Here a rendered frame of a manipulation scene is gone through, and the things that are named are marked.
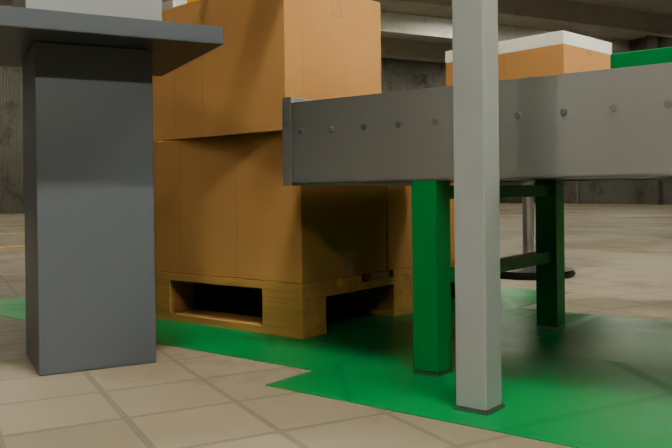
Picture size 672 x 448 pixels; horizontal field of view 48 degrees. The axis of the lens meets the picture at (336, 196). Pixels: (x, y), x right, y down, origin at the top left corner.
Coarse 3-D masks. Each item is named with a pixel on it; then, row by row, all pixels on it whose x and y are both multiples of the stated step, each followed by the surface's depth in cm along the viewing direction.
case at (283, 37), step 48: (240, 0) 207; (288, 0) 197; (336, 0) 211; (240, 48) 207; (288, 48) 197; (336, 48) 211; (192, 96) 222; (240, 96) 208; (288, 96) 197; (336, 96) 211
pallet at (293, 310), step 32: (160, 288) 232; (192, 288) 237; (224, 288) 288; (256, 288) 267; (288, 288) 200; (320, 288) 203; (352, 288) 215; (384, 288) 233; (192, 320) 224; (224, 320) 216; (256, 320) 215; (288, 320) 201; (320, 320) 203
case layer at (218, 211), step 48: (192, 144) 223; (240, 144) 211; (192, 192) 223; (240, 192) 211; (288, 192) 200; (336, 192) 210; (384, 192) 228; (192, 240) 224; (240, 240) 211; (288, 240) 201; (336, 240) 209; (384, 240) 228
